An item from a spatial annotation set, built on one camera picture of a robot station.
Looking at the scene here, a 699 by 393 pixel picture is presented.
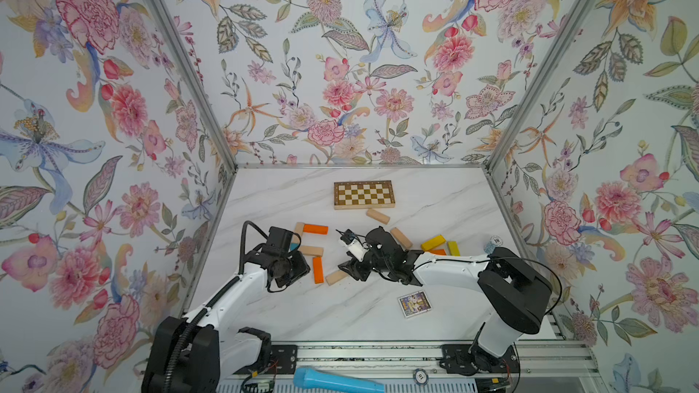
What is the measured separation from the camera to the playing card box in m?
0.83

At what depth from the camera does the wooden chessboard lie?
109cm

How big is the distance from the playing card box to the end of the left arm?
32 centimetres

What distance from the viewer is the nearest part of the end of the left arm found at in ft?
2.03

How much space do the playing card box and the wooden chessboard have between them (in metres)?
0.36

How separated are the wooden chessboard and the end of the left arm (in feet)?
1.18
